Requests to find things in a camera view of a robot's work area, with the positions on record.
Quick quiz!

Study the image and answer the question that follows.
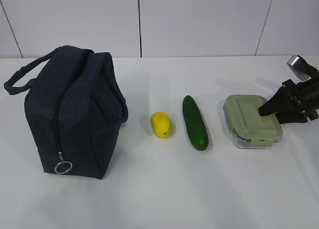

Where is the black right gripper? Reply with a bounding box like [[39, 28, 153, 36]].
[[259, 79, 319, 124]]

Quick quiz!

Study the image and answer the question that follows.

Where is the green-lidded glass food container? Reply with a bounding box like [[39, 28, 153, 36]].
[[223, 95, 283, 149]]

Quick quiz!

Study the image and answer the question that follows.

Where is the green cucumber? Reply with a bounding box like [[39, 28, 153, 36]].
[[182, 95, 209, 151]]

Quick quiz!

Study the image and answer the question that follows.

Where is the dark navy lunch bag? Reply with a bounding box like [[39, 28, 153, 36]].
[[4, 45, 128, 179]]

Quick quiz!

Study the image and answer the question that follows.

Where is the yellow lemon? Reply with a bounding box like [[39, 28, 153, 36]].
[[151, 112, 172, 138]]

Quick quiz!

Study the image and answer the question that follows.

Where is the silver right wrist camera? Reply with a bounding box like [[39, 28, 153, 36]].
[[287, 55, 319, 82]]

